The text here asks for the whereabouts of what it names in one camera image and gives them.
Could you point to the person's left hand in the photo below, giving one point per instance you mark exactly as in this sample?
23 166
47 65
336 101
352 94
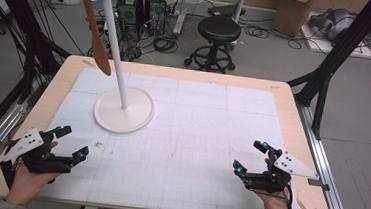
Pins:
28 185

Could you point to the black computer tower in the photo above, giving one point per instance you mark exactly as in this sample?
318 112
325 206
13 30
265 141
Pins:
127 9
154 10

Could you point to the white floor board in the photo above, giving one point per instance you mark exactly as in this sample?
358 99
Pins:
345 50

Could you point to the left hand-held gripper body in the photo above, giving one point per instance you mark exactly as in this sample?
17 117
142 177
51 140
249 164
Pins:
41 163

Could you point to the small metal bracket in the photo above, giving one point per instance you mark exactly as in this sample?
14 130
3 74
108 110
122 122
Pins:
317 183

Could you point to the black round stool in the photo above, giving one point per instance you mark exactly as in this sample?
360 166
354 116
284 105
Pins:
219 28

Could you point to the tall cardboard box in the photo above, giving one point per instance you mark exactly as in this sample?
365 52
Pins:
292 16

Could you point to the white gridded mat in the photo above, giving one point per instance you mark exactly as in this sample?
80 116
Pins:
187 134

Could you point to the wooden rice spatula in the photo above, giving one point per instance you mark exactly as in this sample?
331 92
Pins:
99 51

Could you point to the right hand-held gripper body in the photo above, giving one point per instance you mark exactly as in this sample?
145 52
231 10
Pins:
267 182

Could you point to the white hook rack stand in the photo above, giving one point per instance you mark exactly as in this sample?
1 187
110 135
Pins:
122 113

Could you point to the person's right hand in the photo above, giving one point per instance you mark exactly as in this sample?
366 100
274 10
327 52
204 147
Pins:
274 203

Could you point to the grey bag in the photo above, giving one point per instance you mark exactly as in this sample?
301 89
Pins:
337 21

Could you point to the black flat device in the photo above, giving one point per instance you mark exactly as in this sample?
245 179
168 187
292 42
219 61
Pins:
224 10

